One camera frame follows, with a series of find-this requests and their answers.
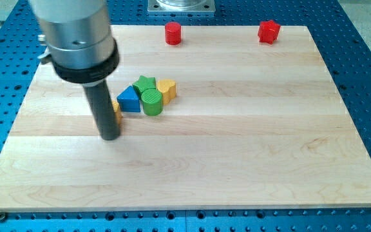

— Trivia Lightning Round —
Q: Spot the red star block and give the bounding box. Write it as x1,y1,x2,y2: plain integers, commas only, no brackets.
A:
258,20,281,44

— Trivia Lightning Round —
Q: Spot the light wooden board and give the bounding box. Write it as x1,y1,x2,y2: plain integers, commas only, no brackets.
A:
0,26,371,212

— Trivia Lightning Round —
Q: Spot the red cylinder block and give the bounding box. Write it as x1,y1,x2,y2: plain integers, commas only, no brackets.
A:
164,22,182,45

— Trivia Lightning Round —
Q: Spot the green star block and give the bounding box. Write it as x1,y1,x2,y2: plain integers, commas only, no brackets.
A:
132,75,157,99

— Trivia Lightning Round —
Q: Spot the yellow heart block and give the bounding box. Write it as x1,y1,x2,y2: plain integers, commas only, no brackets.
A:
157,79,176,105

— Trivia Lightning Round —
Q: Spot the green cylinder block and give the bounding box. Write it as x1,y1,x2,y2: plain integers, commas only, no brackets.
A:
141,89,163,116

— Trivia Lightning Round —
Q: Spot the blue perforated table plate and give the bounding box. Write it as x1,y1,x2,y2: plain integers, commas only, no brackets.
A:
0,1,371,231

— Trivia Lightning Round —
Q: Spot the yellow hexagon block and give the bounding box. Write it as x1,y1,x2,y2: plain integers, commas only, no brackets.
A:
112,101,123,125

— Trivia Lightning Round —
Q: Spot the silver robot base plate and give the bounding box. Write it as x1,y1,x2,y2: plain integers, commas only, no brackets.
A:
147,0,216,15

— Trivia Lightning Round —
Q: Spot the blue triangle block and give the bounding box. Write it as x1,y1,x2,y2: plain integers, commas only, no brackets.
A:
117,86,141,113

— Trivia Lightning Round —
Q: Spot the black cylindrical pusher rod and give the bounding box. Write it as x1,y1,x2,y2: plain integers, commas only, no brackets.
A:
83,81,120,140

